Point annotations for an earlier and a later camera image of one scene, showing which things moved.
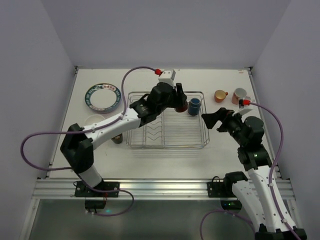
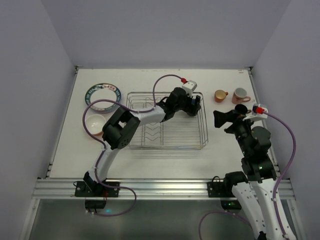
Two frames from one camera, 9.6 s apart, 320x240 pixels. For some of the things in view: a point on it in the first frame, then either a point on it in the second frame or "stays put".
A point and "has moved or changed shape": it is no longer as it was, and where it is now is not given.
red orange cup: x=219 y=95 stays put
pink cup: x=239 y=93 stays put
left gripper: x=175 y=97 → x=191 y=107
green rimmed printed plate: x=103 y=98 stays put
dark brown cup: x=181 y=109 has moved or changed shape
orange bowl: x=93 y=119 stays put
